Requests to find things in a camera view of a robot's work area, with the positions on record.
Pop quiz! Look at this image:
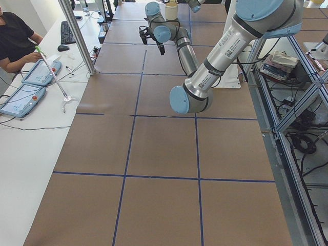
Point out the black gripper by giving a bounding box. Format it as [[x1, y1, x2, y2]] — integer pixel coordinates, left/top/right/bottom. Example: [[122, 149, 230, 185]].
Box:
[[138, 26, 165, 55]]

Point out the white ribbed HOME mug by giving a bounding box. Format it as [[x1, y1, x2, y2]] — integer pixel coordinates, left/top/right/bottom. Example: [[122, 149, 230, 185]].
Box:
[[165, 2, 178, 21]]

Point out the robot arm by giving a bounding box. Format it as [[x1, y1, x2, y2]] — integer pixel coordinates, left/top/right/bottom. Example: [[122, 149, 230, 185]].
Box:
[[170, 1, 303, 114], [139, 2, 199, 77]]

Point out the metal cup on desk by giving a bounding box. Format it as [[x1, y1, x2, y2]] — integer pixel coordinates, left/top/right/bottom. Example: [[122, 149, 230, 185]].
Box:
[[102, 23, 109, 32]]

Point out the black keyboard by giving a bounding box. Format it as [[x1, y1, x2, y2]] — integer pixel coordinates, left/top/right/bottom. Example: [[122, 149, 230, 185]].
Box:
[[60, 20, 76, 45]]

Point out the black computer mouse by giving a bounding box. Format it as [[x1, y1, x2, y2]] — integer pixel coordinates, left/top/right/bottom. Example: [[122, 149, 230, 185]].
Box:
[[57, 45, 70, 52]]

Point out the upper teach pendant tablet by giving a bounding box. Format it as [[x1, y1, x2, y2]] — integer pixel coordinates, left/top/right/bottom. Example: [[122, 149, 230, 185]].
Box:
[[22, 59, 53, 87]]

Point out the teach pendant tablet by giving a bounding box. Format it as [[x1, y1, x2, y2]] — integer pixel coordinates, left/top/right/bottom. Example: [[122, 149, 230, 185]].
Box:
[[1, 84, 46, 118], [22, 59, 53, 87]]

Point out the stack of books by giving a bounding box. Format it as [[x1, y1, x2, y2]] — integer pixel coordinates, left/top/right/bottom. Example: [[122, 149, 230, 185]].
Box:
[[259, 51, 299, 81]]

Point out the seated person black shirt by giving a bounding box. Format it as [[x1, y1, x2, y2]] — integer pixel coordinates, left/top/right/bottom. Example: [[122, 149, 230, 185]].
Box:
[[1, 11, 43, 73]]

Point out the lower teach pendant tablet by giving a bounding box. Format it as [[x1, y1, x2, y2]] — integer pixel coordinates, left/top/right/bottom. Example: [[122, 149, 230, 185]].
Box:
[[1, 84, 46, 118]]

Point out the aluminium frame post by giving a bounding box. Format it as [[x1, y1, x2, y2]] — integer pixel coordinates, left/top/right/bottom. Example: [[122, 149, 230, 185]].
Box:
[[58, 0, 99, 75]]

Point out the green handled grabber tool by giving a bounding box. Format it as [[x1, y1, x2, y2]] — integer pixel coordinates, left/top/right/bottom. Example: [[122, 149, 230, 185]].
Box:
[[35, 46, 78, 114]]

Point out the aluminium frame side rail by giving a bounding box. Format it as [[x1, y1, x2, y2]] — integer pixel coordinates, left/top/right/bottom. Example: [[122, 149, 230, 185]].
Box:
[[240, 31, 327, 245]]

